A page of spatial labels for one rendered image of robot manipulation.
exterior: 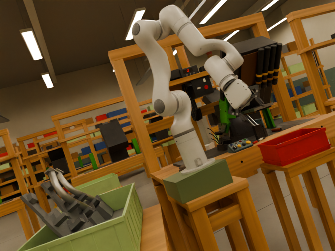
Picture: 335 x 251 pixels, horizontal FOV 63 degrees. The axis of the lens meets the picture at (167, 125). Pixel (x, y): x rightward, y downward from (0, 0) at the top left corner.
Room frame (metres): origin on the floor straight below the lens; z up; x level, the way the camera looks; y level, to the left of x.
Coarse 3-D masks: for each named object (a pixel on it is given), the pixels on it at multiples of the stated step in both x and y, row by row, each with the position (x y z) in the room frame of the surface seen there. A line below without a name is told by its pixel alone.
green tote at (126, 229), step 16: (112, 192) 1.56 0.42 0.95; (128, 192) 1.57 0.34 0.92; (112, 208) 1.56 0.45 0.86; (128, 208) 1.09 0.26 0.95; (112, 224) 0.96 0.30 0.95; (128, 224) 1.00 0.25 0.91; (32, 240) 1.09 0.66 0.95; (48, 240) 1.22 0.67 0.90; (64, 240) 0.95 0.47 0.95; (80, 240) 0.96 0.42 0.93; (96, 240) 0.96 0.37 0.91; (112, 240) 0.97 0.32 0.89; (128, 240) 0.97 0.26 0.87
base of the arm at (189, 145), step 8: (184, 136) 1.36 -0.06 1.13; (192, 136) 1.37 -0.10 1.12; (176, 144) 1.41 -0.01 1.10; (184, 144) 1.36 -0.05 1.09; (192, 144) 1.36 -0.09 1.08; (200, 144) 1.39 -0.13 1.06; (184, 152) 1.37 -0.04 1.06; (192, 152) 1.36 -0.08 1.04; (200, 152) 1.37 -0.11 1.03; (184, 160) 1.39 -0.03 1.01; (192, 160) 1.36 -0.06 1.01; (200, 160) 1.34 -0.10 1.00; (208, 160) 1.43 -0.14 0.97; (192, 168) 1.36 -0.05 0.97; (200, 168) 1.32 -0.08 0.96
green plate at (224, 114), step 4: (220, 100) 2.10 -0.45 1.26; (224, 100) 2.03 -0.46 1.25; (220, 104) 2.11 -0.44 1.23; (224, 104) 2.04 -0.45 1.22; (228, 104) 2.04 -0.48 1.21; (220, 108) 2.11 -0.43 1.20; (224, 108) 2.04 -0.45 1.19; (228, 108) 2.03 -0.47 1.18; (220, 112) 2.11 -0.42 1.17; (224, 112) 2.05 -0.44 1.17; (220, 116) 2.12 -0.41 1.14; (224, 116) 2.05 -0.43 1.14; (228, 116) 2.03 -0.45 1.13; (232, 116) 2.04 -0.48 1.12; (224, 120) 2.05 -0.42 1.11
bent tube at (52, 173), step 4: (52, 168) 1.27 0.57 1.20; (44, 172) 1.26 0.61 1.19; (48, 172) 1.26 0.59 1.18; (52, 172) 1.26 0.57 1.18; (56, 172) 1.29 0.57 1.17; (52, 176) 1.24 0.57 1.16; (56, 176) 1.25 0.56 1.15; (52, 180) 1.22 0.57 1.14; (56, 180) 1.22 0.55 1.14; (52, 184) 1.21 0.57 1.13; (56, 184) 1.21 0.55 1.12; (56, 188) 1.20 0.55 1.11; (60, 188) 1.20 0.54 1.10; (56, 192) 1.21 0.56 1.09; (60, 192) 1.20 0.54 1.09; (64, 192) 1.21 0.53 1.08; (60, 196) 1.20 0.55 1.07; (64, 196) 1.20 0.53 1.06; (68, 196) 1.22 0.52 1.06; (64, 200) 1.21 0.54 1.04; (68, 200) 1.21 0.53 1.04; (72, 200) 1.23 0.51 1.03; (80, 204) 1.28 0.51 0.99; (84, 204) 1.31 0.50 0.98; (80, 208) 1.29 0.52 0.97; (84, 208) 1.31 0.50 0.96
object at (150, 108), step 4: (148, 108) 11.87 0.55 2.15; (152, 108) 11.68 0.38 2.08; (144, 112) 11.56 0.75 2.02; (148, 112) 11.50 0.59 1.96; (124, 116) 11.26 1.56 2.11; (168, 116) 11.76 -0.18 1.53; (120, 120) 11.16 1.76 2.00; (148, 120) 11.57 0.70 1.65; (168, 128) 12.27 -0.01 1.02; (168, 132) 11.77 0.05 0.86; (152, 140) 11.53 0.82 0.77; (160, 144) 11.93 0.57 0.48; (128, 148) 11.19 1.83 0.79
